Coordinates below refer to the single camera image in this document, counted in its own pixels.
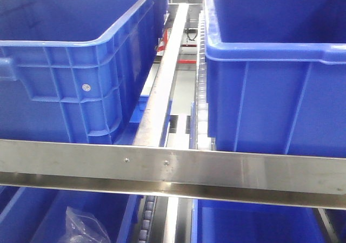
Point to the white roller conveyor track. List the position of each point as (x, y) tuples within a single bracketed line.
[(201, 117)]

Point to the left blue plastic crate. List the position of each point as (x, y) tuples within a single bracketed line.
[(73, 70)]

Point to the blue plastic crate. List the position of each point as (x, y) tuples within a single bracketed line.
[(276, 76), (73, 70)]

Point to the lower right blue crate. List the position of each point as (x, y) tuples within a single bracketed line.
[(222, 221)]

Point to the right blue plastic crate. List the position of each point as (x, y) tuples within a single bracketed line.
[(276, 76)]

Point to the clear plastic bag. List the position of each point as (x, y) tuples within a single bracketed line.
[(83, 227)]

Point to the lower left blue crate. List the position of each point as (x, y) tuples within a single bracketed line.
[(43, 215)]

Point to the steel divider rail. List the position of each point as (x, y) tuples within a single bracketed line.
[(152, 128)]

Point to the stainless steel shelf rail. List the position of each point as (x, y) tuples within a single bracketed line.
[(245, 177)]

